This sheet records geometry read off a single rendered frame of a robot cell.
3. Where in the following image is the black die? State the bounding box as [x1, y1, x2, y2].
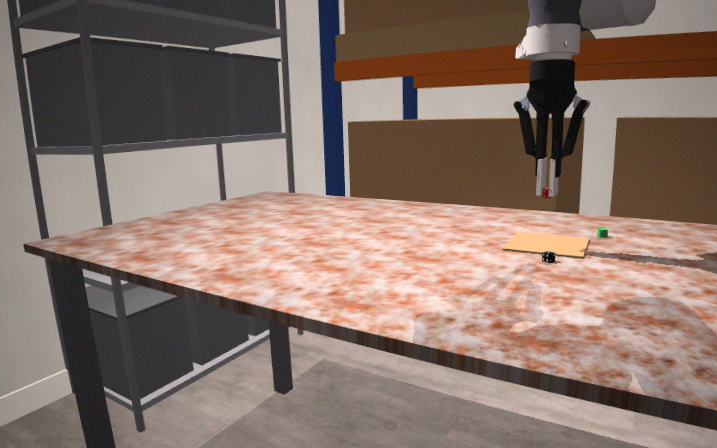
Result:
[542, 251, 556, 263]

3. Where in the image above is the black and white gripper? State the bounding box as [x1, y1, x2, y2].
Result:
[514, 59, 590, 197]

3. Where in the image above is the tan square mat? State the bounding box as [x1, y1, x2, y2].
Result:
[503, 232, 589, 259]

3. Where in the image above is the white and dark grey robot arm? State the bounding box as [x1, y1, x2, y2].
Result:
[516, 0, 656, 61]

